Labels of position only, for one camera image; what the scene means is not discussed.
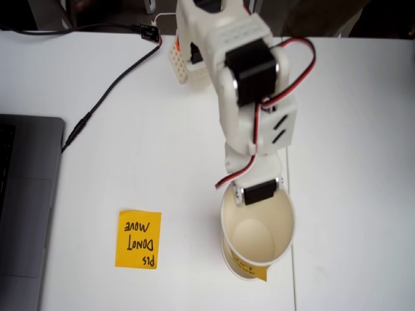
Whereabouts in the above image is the brown paper cup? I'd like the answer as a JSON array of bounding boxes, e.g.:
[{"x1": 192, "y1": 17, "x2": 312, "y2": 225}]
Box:
[
  {"x1": 220, "y1": 181, "x2": 296, "y2": 270},
  {"x1": 221, "y1": 233, "x2": 260, "y2": 281}
]

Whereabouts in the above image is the yellow handwritten sticky note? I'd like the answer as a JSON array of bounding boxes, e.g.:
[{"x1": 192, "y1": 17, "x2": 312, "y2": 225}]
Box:
[
  {"x1": 231, "y1": 252, "x2": 270, "y2": 282},
  {"x1": 114, "y1": 209, "x2": 162, "y2": 270}
]

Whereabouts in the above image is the black controller board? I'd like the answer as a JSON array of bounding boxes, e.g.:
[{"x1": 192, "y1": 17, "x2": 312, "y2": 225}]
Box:
[{"x1": 139, "y1": 23, "x2": 162, "y2": 42}]

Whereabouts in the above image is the dark grey laptop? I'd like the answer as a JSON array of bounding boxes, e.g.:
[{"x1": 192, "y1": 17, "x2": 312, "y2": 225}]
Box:
[{"x1": 0, "y1": 113, "x2": 65, "y2": 311}]

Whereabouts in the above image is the black power cable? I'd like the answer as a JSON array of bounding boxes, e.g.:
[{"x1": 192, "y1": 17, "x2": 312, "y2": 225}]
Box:
[{"x1": 60, "y1": 45, "x2": 162, "y2": 154}]

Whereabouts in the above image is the thin white board cable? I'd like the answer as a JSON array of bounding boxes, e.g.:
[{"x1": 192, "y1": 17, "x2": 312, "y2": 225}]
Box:
[{"x1": 151, "y1": 13, "x2": 178, "y2": 29}]

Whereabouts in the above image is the black USB cable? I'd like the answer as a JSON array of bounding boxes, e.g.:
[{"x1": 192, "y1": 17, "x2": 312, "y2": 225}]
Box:
[{"x1": 0, "y1": 23, "x2": 142, "y2": 35}]

